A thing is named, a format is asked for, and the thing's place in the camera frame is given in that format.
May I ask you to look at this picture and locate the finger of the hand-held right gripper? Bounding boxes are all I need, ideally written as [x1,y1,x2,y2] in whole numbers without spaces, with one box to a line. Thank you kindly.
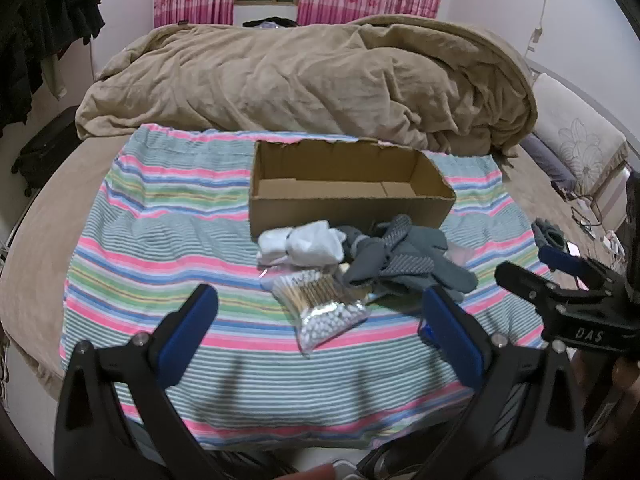
[494,260,566,312]
[537,245,608,286]

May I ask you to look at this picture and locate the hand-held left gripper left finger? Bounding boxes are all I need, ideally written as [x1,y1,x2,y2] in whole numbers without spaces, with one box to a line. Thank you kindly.
[54,284,221,480]

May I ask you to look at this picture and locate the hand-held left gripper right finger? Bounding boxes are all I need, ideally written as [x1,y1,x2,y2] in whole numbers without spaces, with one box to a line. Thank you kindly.
[417,285,586,480]

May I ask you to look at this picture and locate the grey dotted glove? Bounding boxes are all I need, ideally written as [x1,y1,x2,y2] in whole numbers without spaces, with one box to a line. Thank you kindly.
[344,245,479,304]
[375,214,449,272]

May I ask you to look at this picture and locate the bag of cotton swabs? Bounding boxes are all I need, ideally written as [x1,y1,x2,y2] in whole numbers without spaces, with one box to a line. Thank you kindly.
[271,270,372,357]

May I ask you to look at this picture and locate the white cloth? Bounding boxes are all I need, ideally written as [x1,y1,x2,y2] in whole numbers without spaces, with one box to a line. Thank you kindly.
[287,220,347,267]

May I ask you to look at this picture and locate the cardboard box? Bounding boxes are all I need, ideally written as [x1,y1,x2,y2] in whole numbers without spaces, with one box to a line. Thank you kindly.
[248,137,457,241]

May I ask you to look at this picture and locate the person's right hand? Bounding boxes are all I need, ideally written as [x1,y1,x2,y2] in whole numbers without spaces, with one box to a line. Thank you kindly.
[612,360,640,397]

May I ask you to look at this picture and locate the phone with pink screen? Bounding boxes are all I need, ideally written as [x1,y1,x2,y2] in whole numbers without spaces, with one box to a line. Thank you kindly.
[565,241,592,290]

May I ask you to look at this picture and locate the dark glove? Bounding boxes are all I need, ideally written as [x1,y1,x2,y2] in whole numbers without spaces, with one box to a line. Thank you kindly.
[531,217,567,249]

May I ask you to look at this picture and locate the colourful striped cloth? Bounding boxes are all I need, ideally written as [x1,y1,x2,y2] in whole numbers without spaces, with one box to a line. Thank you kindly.
[59,125,552,452]

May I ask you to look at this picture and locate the white floral pillow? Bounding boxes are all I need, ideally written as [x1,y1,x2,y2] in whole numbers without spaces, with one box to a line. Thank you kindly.
[529,72,632,202]

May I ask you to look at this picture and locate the black suitcase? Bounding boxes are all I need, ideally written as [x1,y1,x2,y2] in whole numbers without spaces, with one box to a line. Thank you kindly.
[11,105,85,199]

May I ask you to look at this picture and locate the beige blanket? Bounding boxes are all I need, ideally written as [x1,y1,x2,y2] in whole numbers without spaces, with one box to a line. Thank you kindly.
[75,14,539,158]

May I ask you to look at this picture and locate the dark clothing pile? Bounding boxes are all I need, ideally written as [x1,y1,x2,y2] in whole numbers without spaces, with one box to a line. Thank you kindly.
[242,17,297,29]

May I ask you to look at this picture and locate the dark hanging clothes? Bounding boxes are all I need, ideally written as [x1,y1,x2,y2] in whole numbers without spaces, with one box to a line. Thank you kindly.
[0,0,107,137]

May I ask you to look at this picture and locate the black cables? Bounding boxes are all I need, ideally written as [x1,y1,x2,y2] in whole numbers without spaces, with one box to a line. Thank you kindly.
[569,194,610,235]

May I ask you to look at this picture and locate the white wall cable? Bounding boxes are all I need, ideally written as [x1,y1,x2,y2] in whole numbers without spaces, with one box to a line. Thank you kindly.
[525,0,557,57]

